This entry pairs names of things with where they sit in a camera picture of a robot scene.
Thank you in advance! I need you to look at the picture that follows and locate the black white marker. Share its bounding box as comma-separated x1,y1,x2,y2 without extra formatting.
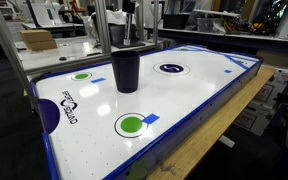
123,11,134,46

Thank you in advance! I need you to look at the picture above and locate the small white block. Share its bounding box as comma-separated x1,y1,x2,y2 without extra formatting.
218,134,236,149

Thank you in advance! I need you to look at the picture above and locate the large cardboard box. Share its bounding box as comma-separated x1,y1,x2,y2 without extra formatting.
26,39,58,53

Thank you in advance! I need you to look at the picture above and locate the slanted aluminium frame post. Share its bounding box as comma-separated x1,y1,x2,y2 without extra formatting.
0,0,41,113

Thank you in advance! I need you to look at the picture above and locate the wooden table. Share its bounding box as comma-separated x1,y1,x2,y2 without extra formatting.
147,64,278,180

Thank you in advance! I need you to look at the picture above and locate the black storage bin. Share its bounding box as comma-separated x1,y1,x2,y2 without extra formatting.
162,13,190,30

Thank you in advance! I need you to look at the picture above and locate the dark navy plastic cup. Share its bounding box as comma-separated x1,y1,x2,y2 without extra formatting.
109,50,141,94

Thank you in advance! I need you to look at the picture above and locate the blue tape rectangle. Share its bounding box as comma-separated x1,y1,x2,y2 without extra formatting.
90,77,107,84

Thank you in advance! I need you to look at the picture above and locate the white background machine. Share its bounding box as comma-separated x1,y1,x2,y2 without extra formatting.
27,1,66,29

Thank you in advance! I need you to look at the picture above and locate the white cloth cover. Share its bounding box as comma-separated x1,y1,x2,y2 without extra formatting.
104,8,128,26

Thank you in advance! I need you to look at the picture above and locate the thick aluminium frame post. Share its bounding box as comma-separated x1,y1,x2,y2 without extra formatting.
94,0,113,55

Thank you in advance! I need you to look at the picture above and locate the thin aluminium frame post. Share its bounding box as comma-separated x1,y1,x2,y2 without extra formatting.
151,0,161,46
136,0,145,42

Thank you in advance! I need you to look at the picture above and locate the long blue tape strip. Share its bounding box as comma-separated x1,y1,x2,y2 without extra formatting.
183,45,261,63

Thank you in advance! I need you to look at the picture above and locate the grey storage bin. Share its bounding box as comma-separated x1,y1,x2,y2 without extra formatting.
196,17,226,34

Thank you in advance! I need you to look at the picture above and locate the blue tape square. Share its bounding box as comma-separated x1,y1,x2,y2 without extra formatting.
141,113,161,125

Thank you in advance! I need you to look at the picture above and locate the small cardboard box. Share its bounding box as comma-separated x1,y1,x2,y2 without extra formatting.
19,29,54,44

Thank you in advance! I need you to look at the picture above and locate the white blue air hockey table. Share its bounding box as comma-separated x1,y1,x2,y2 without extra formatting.
29,43,264,180

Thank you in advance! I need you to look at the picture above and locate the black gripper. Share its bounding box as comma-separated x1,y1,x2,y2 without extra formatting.
121,0,138,16

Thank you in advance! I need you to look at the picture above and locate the black laptop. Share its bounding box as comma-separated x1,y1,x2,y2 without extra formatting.
108,23,147,50

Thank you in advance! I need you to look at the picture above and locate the white workbench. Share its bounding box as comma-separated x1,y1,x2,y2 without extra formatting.
15,34,165,75

